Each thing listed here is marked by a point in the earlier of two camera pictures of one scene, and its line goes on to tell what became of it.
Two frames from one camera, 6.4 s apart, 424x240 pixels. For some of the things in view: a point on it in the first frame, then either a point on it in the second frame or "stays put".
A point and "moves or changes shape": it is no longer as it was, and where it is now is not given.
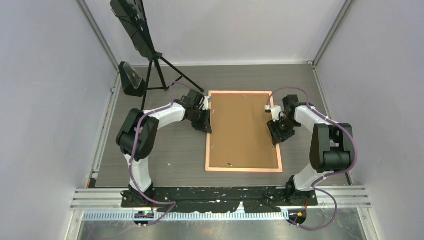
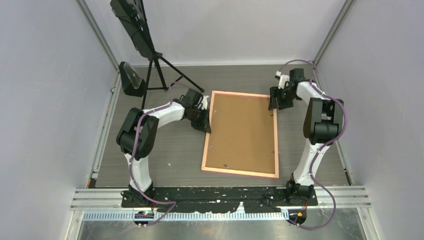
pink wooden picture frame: x=207 y=168 moves or changes shape
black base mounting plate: x=200 y=200 stays put
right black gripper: x=278 y=135 → x=275 y=92
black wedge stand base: x=133 y=84 stays put
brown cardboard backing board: x=241 y=138 stays put
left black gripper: x=204 y=126 stays put
